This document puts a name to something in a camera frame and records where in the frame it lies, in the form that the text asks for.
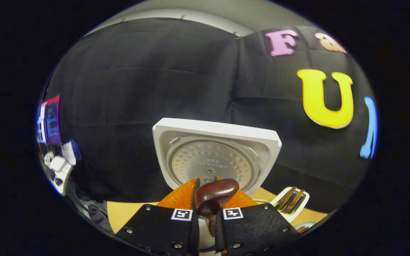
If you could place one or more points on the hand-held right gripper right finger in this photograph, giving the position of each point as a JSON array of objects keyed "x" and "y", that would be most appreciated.
[{"x": 255, "y": 227}]

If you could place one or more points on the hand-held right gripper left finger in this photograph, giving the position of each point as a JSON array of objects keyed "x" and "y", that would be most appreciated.
[{"x": 162, "y": 227}]

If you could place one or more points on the dark wooden spoon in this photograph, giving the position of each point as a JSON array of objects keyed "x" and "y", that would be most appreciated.
[{"x": 215, "y": 193}]

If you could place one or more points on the white rice cooker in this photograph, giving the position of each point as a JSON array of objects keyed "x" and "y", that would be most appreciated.
[{"x": 212, "y": 156}]

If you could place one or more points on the brown bread slice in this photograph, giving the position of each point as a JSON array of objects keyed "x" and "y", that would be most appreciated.
[
  {"x": 295, "y": 202},
  {"x": 284, "y": 199}
]

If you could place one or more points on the white toaster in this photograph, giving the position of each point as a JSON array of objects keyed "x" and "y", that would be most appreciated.
[{"x": 299, "y": 209}]

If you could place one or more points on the red meat slice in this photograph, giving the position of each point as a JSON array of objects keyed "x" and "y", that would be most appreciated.
[{"x": 303, "y": 229}]

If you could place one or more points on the white equipment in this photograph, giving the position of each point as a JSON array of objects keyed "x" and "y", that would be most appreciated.
[{"x": 61, "y": 170}]

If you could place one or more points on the black backdrop cloth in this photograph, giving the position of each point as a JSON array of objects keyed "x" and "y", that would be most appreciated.
[{"x": 137, "y": 89}]

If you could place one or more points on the colourful monitor screen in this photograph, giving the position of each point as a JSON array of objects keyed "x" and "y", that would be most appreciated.
[{"x": 52, "y": 119}]

